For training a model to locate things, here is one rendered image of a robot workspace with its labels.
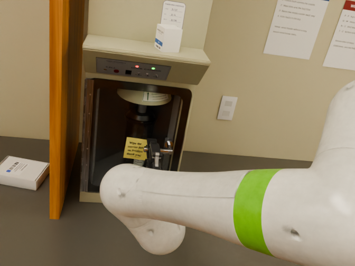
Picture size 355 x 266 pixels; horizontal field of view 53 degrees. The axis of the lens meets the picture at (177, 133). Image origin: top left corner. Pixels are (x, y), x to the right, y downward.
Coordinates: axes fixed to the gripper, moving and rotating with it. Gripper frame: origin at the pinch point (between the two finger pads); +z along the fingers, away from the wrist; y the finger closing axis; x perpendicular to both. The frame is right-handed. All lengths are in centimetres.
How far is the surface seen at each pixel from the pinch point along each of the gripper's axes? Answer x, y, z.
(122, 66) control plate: 11.1, 25.6, -2.6
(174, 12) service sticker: -1.4, 39.8, 4.5
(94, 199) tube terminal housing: 16.3, -24.6, 4.6
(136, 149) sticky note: 4.5, -2.7, 3.4
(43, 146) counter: 40, -26, 38
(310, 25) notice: -63, 36, 47
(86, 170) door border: 19.4, -11.9, 3.4
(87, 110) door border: 19.9, 9.1, 3.4
